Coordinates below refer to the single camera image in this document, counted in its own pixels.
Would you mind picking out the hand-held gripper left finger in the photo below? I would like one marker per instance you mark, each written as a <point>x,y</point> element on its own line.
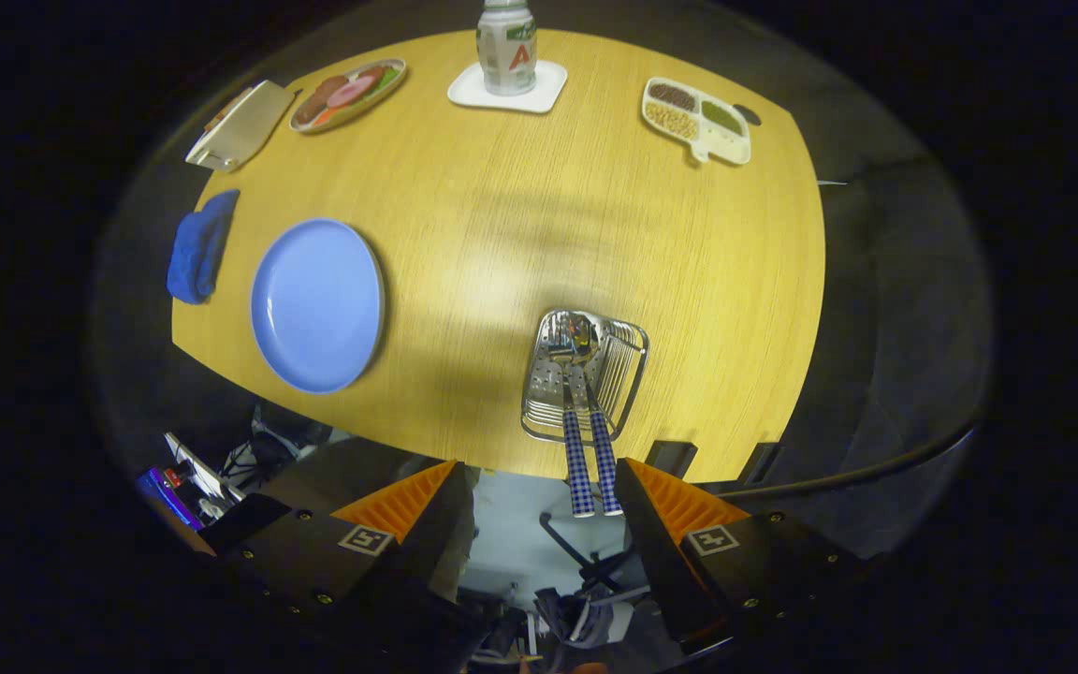
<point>427,562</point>

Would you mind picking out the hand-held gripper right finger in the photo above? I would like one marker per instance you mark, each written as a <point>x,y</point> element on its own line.
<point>653,552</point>

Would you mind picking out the black chair base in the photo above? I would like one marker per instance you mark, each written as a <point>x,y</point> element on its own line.
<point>586,557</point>

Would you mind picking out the grey crumpled bag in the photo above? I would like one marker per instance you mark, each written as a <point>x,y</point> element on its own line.
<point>586,618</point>

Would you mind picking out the silver flat device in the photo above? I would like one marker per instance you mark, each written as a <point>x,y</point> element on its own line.
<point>202,473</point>

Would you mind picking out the blue round plate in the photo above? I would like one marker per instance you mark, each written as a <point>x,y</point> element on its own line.
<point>314,309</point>

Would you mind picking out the blue cloth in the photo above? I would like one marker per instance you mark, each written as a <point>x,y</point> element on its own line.
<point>197,248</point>

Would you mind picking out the white divided bean dish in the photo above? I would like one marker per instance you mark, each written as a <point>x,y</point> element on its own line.
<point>731,148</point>

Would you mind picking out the oval food plate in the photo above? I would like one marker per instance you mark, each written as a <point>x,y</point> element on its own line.
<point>305,124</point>

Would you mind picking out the white toaster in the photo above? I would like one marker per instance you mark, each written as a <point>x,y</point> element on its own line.
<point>244,131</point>

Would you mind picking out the brown meat piece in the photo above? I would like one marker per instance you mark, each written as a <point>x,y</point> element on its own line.
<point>314,101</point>

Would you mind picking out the white square coaster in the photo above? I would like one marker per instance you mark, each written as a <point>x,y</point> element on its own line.
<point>553,89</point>

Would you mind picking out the pink ham slice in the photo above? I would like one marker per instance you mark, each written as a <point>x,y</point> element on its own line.
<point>352,91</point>

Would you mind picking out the green lettuce leaf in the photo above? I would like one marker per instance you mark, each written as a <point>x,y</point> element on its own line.
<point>387,77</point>

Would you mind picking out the white drink bottle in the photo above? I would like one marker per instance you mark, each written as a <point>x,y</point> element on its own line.
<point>506,56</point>

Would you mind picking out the black table edge bracket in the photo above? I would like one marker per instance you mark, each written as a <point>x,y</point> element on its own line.
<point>670,459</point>
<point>761,461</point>

